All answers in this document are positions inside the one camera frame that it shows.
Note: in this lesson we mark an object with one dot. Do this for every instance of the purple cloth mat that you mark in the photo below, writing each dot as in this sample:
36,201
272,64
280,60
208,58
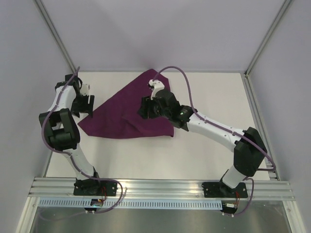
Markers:
118,118

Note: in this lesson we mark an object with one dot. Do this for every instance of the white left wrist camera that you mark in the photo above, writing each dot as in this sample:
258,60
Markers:
84,90

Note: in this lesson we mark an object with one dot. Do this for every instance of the right aluminium frame post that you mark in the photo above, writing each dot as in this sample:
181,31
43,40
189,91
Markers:
268,35

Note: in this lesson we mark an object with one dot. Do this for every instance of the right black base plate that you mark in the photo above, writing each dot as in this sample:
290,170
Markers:
220,190

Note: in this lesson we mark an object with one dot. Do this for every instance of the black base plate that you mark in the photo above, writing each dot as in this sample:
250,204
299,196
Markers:
220,190
91,187

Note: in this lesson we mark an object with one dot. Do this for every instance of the aluminium frame post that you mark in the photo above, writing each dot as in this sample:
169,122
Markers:
268,35
54,33

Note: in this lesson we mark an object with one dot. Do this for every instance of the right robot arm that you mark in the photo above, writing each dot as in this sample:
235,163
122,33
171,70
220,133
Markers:
247,145

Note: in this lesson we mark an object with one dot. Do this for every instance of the left aluminium frame post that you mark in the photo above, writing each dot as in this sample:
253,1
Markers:
54,33

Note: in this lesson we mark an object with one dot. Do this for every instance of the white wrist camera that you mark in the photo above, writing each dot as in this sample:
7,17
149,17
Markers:
84,90
155,86

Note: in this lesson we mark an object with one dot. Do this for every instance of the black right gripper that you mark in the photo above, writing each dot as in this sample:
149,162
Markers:
147,108

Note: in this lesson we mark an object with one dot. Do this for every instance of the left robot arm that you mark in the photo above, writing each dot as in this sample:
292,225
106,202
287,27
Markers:
60,132

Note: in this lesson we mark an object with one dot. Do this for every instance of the slotted cable duct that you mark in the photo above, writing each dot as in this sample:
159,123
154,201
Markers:
133,203

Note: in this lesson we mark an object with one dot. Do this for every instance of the front aluminium rail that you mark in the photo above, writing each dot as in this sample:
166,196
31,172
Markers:
160,189

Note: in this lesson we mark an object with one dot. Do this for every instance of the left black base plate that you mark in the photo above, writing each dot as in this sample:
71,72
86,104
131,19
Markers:
91,187

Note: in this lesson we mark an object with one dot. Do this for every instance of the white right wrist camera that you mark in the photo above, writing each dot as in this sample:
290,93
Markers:
155,86

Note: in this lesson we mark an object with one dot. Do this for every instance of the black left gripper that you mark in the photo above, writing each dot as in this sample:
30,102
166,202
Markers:
87,108

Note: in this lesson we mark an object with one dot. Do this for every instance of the right aluminium side rail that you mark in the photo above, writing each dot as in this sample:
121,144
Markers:
258,120

